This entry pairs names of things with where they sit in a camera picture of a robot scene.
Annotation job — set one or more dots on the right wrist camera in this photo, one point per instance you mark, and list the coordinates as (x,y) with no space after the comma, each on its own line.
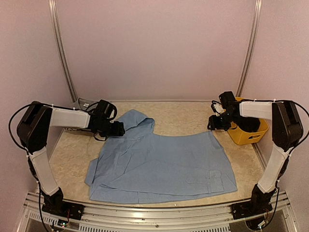
(217,107)

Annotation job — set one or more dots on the aluminium frame post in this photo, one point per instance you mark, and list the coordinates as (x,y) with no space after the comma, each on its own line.
(61,50)
(251,46)

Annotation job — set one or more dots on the grey denim shirt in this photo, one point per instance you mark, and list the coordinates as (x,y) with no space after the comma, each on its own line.
(83,102)

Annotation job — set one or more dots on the black garment in basket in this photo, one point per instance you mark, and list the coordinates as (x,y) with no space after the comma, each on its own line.
(247,124)

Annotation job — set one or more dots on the yellow plastic basket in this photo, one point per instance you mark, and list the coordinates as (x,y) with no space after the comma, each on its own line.
(261,110)

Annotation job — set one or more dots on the light blue long sleeve shirt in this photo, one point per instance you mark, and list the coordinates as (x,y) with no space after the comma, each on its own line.
(143,167)

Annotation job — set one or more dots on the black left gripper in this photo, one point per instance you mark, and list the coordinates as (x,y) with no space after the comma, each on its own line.
(119,130)

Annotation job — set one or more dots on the left aluminium frame post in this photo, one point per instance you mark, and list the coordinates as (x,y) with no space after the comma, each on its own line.
(61,50)

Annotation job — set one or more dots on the right aluminium frame post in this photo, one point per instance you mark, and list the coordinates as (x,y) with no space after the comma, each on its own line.
(251,46)

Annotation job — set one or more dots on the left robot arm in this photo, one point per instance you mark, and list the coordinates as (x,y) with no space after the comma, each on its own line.
(32,131)

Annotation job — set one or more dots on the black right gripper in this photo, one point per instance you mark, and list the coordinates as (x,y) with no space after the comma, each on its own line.
(215,124)

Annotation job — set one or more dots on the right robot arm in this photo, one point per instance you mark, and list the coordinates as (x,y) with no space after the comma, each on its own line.
(287,134)

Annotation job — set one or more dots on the aluminium front rail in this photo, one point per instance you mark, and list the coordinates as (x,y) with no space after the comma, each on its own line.
(99,217)

